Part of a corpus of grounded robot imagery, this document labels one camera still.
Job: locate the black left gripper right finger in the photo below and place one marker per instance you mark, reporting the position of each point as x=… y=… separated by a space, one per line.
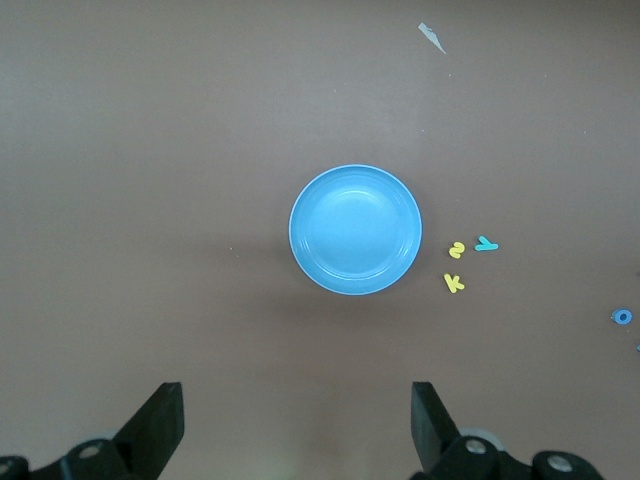
x=430 y=430

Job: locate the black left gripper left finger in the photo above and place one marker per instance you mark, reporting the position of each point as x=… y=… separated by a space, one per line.
x=155 y=430

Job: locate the yellow foam letter k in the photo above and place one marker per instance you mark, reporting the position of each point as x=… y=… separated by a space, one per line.
x=453 y=283

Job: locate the yellow foam letter s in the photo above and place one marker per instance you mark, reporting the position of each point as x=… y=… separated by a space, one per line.
x=456 y=250

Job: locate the teal foam letter y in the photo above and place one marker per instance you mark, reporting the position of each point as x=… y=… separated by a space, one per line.
x=484 y=245

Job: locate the blue plate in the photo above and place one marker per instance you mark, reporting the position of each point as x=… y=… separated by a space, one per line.
x=355 y=230

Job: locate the blue foam letter o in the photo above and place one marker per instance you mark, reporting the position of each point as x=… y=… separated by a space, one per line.
x=616 y=317

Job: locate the brown table cover sheet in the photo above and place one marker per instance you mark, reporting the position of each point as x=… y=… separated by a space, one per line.
x=150 y=150

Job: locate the white paper scrap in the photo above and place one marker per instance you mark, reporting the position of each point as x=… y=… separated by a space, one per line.
x=431 y=35

